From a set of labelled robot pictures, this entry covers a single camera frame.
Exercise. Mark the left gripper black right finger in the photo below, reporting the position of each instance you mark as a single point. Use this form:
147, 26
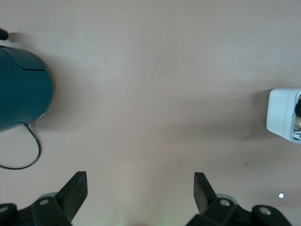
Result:
211, 209

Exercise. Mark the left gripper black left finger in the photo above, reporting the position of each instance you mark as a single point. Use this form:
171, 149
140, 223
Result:
58, 207

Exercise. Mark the grey open plastic box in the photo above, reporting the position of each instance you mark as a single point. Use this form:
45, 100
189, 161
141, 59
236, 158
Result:
279, 113

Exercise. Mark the dark teal pedal trash can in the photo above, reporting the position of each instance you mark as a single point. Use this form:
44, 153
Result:
21, 89

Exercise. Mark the black trash can foot pedal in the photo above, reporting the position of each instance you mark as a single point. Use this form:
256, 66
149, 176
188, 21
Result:
3, 34

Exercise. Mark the clear pretzel snack packet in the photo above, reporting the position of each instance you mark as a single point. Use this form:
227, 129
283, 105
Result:
298, 122

